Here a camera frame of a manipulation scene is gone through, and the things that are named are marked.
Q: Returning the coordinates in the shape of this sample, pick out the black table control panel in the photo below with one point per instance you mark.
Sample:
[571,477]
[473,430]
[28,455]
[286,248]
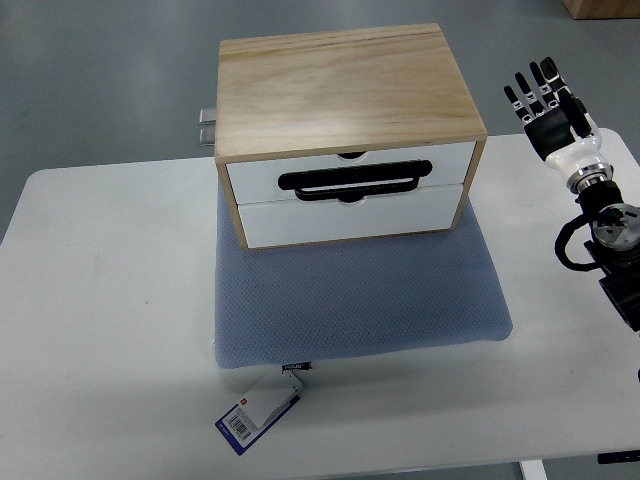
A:
[619,457]

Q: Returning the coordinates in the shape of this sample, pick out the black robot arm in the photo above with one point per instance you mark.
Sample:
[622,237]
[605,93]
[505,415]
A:
[614,243]

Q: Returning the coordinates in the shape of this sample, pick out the cardboard box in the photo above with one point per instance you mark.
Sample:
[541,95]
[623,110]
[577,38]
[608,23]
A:
[602,9]

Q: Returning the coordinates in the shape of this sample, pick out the white table leg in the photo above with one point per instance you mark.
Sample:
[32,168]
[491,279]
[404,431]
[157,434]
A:
[533,470]

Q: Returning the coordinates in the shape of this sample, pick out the white top drawer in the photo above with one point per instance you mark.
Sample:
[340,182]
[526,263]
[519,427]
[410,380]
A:
[257,181]

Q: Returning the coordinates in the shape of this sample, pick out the white blue paper tag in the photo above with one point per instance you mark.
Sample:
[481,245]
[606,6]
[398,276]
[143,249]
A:
[258,409]

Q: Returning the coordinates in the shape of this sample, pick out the wooden drawer cabinet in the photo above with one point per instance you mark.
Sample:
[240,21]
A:
[346,93]

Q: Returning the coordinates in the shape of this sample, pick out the blue mesh cushion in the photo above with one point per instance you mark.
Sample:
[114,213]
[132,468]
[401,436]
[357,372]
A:
[351,299]

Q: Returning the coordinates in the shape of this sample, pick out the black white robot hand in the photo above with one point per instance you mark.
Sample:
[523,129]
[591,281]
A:
[559,127]

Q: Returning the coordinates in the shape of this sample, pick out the black drawer handle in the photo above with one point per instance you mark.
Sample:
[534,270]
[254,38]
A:
[351,184]

